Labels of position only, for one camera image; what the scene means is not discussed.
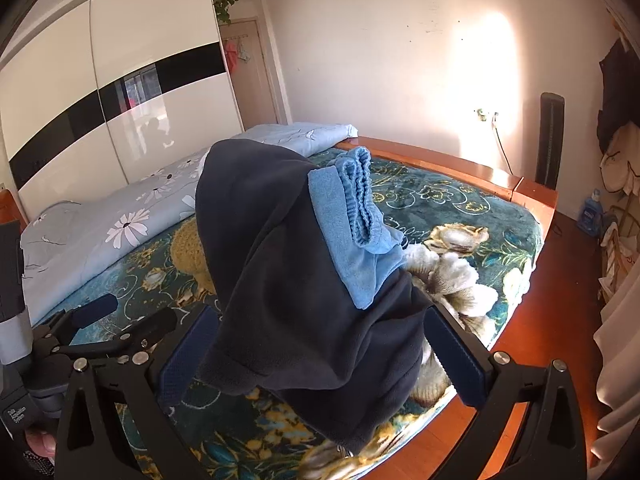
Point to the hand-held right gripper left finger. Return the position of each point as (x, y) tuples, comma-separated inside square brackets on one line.
[(182, 360)]

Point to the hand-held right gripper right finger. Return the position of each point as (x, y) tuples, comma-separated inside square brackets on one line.
[(462, 360)]

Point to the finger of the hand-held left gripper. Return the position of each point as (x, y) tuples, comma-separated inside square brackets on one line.
[(95, 310), (145, 327)]

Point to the dark navy fleece garment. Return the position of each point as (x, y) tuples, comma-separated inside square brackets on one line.
[(280, 285)]

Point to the light blue pants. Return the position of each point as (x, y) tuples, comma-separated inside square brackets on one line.
[(345, 240)]

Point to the person's left hand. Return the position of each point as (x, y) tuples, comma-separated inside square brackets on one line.
[(41, 442)]

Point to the light blue daisy quilt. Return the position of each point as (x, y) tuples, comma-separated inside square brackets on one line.
[(100, 240)]

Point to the yellow knit garment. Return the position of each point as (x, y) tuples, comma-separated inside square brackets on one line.
[(187, 255)]

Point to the white curtain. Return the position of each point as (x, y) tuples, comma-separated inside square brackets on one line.
[(622, 370)]

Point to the teal floral blanket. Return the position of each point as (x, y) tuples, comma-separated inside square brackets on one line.
[(450, 200)]

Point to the blue detergent bottle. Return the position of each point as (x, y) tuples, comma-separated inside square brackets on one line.
[(591, 215)]

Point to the black tower fan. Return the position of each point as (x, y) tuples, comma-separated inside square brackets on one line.
[(550, 140)]

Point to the beige hanging bag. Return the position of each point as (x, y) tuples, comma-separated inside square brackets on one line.
[(622, 160)]

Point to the beige door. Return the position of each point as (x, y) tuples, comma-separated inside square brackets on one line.
[(255, 90)]

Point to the pink hanging item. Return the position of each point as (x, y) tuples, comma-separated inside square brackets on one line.
[(231, 55)]

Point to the white wardrobe with black stripe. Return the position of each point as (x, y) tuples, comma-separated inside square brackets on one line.
[(150, 10)]

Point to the dark hanging jacket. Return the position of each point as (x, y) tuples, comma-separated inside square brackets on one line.
[(617, 95)]

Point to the wall socket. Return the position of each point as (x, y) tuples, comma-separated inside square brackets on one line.
[(484, 114)]

